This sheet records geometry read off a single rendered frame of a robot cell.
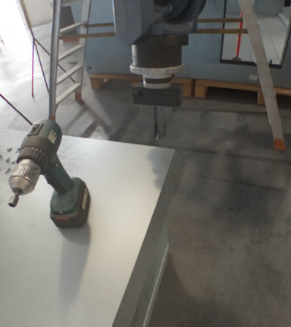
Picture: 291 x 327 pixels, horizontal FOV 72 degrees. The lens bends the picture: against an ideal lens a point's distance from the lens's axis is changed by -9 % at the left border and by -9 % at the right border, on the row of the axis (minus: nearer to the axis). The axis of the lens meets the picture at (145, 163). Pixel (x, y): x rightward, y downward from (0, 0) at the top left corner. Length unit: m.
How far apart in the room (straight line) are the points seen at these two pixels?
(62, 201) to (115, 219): 0.13
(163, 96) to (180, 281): 0.84
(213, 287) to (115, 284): 0.74
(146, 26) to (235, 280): 1.07
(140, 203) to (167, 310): 0.66
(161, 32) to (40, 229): 0.52
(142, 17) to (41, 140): 0.31
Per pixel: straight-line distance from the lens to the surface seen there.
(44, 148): 0.40
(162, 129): 0.62
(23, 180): 0.36
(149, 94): 0.59
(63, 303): 0.48
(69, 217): 0.50
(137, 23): 0.50
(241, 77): 2.39
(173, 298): 1.10
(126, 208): 0.53
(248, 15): 1.50
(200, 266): 1.15
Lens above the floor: 1.08
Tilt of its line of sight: 43 degrees down
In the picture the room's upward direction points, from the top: 8 degrees counter-clockwise
